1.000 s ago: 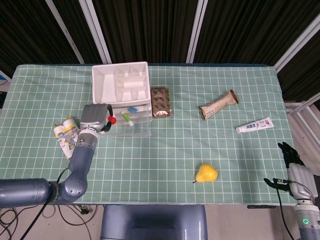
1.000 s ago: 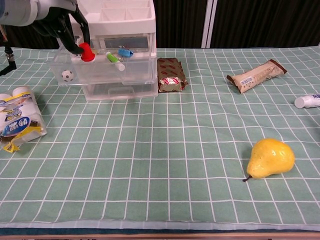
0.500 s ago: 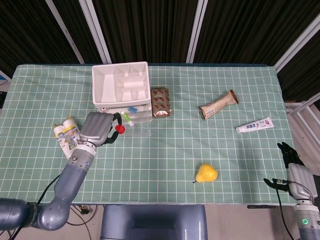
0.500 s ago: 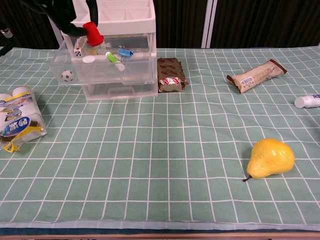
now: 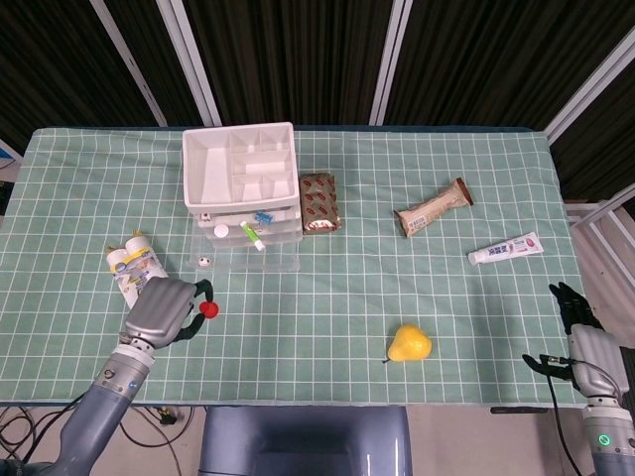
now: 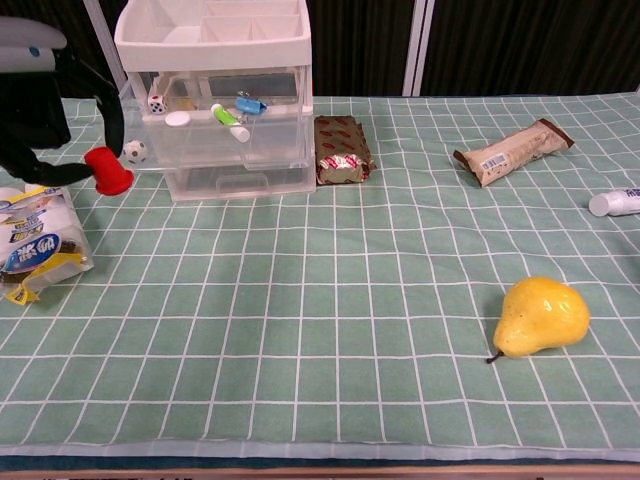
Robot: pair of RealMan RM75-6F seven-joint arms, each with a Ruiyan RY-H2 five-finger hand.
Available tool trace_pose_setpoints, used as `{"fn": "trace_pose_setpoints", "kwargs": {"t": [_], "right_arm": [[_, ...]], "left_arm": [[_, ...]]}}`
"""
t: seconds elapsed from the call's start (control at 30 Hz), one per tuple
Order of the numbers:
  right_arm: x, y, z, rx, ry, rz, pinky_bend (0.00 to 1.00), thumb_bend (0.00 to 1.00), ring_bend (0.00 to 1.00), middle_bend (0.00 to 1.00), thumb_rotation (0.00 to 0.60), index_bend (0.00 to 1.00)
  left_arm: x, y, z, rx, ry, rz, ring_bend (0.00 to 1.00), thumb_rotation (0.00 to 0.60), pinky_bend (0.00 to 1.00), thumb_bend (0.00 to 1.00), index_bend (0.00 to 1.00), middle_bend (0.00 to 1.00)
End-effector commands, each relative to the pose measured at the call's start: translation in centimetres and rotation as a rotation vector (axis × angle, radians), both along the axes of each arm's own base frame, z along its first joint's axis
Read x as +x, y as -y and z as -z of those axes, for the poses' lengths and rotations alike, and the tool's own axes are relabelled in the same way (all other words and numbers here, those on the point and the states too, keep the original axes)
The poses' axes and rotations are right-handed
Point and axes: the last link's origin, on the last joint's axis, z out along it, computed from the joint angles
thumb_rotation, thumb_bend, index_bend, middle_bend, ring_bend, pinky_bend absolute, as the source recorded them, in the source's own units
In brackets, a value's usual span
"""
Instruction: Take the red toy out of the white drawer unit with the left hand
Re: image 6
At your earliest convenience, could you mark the empty clear drawer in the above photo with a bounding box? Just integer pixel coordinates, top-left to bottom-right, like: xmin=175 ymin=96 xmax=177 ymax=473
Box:
xmin=163 ymin=165 xmax=317 ymax=202

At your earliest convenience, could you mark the clear drawer holding small items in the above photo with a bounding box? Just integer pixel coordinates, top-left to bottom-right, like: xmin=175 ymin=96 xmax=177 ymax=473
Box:
xmin=118 ymin=82 xmax=314 ymax=170

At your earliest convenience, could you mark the black pleated curtain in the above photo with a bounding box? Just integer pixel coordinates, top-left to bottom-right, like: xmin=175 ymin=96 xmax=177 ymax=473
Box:
xmin=0 ymin=0 xmax=640 ymax=99

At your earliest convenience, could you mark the green white tube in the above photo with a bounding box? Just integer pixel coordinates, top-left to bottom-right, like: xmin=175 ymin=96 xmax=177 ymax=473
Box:
xmin=209 ymin=102 xmax=251 ymax=144

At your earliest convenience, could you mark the blue under cloth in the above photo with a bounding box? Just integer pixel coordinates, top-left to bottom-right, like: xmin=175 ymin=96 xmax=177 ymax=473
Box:
xmin=0 ymin=441 xmax=640 ymax=470

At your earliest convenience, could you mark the white plastic bottle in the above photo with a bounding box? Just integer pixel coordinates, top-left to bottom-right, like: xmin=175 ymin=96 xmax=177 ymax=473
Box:
xmin=588 ymin=186 xmax=640 ymax=218

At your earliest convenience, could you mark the small soccer ball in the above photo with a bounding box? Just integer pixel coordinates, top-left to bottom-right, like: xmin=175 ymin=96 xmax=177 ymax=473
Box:
xmin=121 ymin=139 xmax=150 ymax=166

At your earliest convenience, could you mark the wide white frame post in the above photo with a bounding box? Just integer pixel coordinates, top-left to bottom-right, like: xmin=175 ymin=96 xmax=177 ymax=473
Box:
xmin=401 ymin=0 xmax=437 ymax=97

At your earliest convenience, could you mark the white plastic drawer cabinet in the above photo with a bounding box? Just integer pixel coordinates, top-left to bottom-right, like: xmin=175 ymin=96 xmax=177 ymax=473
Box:
xmin=113 ymin=0 xmax=318 ymax=203

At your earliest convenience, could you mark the wrapped tissue roll pack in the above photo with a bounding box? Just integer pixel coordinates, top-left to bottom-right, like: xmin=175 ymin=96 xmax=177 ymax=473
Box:
xmin=0 ymin=182 xmax=97 ymax=306

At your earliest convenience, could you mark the blue binder clip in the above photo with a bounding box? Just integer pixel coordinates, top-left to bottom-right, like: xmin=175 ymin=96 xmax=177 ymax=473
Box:
xmin=234 ymin=91 xmax=271 ymax=117

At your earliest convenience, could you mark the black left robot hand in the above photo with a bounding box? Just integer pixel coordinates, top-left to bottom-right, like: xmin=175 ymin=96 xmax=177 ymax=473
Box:
xmin=0 ymin=47 xmax=127 ymax=185

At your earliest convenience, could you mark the gold wrapped snack pack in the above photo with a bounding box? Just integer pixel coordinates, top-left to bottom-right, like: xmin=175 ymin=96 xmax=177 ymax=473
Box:
xmin=314 ymin=114 xmax=377 ymax=187

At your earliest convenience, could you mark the yellow pear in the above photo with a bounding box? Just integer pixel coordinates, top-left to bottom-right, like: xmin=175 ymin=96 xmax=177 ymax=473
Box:
xmin=484 ymin=275 xmax=592 ymax=365

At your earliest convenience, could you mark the red plastic cup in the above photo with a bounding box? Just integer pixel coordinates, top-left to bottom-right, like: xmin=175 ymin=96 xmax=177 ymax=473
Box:
xmin=83 ymin=145 xmax=136 ymax=197

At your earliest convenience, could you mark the beige brown snack bar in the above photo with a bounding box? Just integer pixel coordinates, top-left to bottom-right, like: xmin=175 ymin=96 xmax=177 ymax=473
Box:
xmin=452 ymin=118 xmax=576 ymax=189

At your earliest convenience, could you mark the green checkered tablecloth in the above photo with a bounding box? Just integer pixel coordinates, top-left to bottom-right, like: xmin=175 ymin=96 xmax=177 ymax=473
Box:
xmin=0 ymin=92 xmax=640 ymax=450

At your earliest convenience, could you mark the thin white frame post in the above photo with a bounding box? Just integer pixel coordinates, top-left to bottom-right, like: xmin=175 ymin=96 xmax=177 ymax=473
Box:
xmin=81 ymin=0 xmax=129 ymax=95

